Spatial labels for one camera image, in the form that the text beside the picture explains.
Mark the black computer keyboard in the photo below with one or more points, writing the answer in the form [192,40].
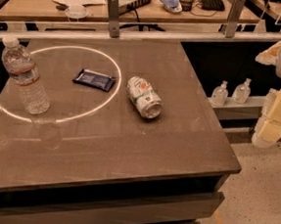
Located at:
[215,5]

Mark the dark blue snack packet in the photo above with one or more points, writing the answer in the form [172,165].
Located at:
[94,79]

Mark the left clear sanitizer bottle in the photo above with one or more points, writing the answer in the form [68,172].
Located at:
[219,94]

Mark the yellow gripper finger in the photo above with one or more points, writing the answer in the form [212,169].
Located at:
[268,129]
[269,56]

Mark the white green soda can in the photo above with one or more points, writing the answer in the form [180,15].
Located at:
[144,97]

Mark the right metal bracket post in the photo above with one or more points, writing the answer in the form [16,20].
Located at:
[233,18]

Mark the blue white face mask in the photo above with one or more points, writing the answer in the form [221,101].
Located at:
[172,6]

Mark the metal guard rail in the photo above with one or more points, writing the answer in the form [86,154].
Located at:
[148,35]

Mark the clear plastic water bottle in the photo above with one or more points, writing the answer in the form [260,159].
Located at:
[24,72]

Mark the left metal bracket post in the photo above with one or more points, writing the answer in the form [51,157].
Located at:
[113,25]

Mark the metal bracket post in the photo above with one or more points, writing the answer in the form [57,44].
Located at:
[233,18]
[113,25]

